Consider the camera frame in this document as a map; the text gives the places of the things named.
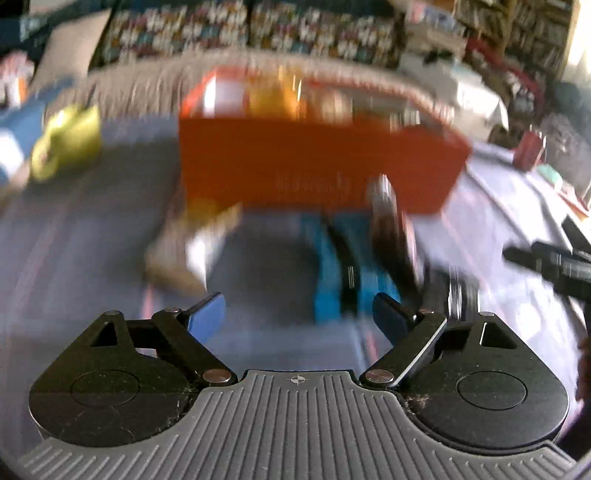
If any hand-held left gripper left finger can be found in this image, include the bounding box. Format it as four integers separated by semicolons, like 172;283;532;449
95;292;232;385

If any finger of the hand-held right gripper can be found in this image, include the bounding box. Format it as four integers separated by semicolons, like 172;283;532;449
503;247;591;298
531;240;591;271

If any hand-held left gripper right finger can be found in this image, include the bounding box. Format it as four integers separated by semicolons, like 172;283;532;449
362;293;518;387

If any beige snack packet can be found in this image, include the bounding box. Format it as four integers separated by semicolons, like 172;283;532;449
144;202;243;297

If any blue snack packet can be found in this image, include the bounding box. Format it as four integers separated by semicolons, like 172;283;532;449
302;215;403;324

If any dark snack packet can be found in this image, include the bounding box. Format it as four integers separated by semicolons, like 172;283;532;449
366;174;428;289

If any orange cardboard box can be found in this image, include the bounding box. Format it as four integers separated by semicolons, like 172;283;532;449
178;66;472;219

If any yellow snack packet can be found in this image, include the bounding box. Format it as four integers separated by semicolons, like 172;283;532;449
248;69;306;121

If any white box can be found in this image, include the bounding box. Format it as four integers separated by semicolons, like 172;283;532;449
401;58;509;132

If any yellow-green mug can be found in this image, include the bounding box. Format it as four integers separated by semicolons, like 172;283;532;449
30;104;102;182

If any wooden bookshelf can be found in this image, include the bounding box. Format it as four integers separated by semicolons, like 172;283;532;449
455;0;573;79

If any stack of books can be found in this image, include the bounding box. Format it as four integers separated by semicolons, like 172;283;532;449
405;21;468;58

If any blue white blanket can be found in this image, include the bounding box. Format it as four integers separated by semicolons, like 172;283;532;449
0;78;77;195

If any beige cushion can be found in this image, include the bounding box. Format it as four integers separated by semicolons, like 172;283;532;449
33;8;112;89

